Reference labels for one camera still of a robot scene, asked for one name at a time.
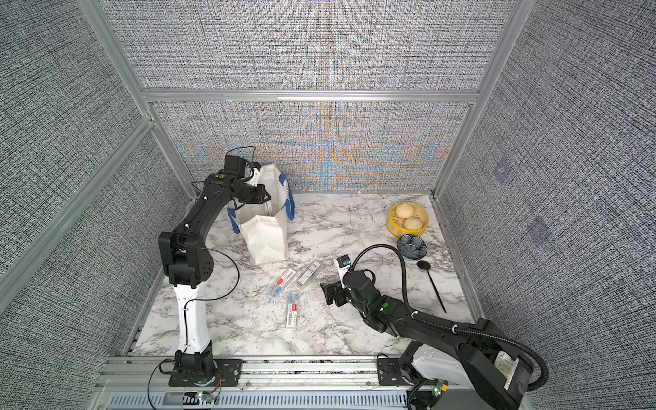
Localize compass case red label front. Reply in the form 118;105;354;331
285;291;300;329

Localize compass case red label blue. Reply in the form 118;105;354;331
268;268;297;298

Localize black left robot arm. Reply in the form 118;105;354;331
158;155;271;379

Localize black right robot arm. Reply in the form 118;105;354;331
320;271;549;409

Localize dark blue patterned bowl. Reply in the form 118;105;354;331
396;234;428;261

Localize black spoon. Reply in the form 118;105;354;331
417;260;447;313

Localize cream steamed bun near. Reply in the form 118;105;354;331
403;216;425;231

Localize cream steamed bun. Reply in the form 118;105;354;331
395;203;415;220
403;216;425;231

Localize yellow rimmed wooden steamer basket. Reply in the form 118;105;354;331
387;202;430;238

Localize cream steamed bun far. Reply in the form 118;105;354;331
395;203;415;220

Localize white canvas bag blue handles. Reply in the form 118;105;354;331
227;163;296;266

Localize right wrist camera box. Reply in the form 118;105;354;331
335;255;351;280

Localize black corrugated cable conduit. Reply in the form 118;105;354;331
349;243;549;392

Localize aluminium front rail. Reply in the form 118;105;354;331
89;355;514;410

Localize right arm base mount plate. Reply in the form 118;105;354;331
375;354;425;386

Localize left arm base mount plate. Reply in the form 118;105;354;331
168;359;244;388

